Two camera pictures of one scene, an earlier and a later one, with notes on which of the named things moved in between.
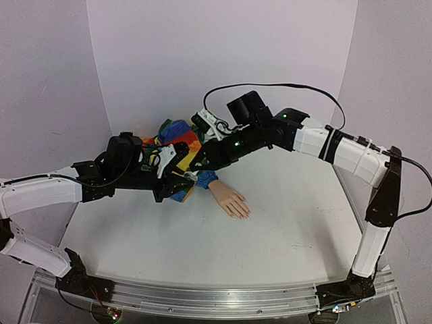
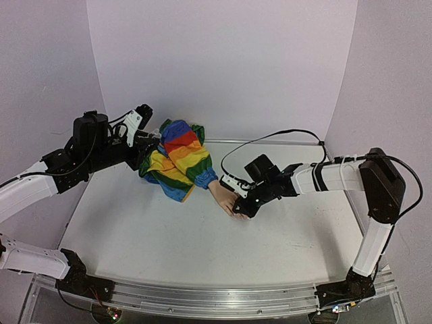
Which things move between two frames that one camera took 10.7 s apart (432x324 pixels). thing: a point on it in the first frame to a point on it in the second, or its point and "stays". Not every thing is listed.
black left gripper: x=168 y=190 to x=141 y=153
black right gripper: x=205 y=156 to x=248 y=201
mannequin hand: x=231 y=200 stays
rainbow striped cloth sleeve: x=173 y=132 stays
